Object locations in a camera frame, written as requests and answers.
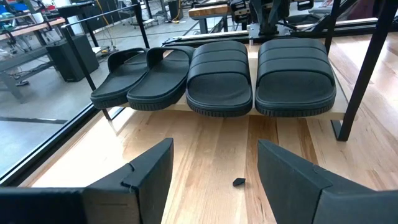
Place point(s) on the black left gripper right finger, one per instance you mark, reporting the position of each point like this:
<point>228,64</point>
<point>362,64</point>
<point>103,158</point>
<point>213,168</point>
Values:
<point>295,193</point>

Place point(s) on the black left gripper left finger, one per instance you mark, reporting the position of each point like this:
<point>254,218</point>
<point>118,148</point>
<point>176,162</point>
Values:
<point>140,193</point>

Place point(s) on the black rubber slide sandal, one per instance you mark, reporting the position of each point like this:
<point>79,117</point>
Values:
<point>161,84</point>
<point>219,87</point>
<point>295,84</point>
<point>121,84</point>

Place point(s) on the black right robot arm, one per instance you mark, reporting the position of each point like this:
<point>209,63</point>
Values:
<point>269,15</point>

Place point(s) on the small black chip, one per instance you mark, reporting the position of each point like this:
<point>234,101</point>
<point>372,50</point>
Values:
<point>238,181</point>

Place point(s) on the black computer tower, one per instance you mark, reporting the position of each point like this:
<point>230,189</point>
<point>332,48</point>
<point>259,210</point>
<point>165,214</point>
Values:
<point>73,59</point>

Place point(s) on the wooden table with grey legs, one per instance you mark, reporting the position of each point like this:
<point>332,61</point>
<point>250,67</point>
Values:
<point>208,11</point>

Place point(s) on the wood top desk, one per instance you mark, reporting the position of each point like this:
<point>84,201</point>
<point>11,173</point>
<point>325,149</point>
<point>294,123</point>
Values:
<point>31,28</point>

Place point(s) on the wooden shelf with black frame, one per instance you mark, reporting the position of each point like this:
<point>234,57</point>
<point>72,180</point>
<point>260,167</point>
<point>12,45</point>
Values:
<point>342,109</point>

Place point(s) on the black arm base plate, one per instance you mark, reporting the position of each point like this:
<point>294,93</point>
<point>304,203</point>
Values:
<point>289,31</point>

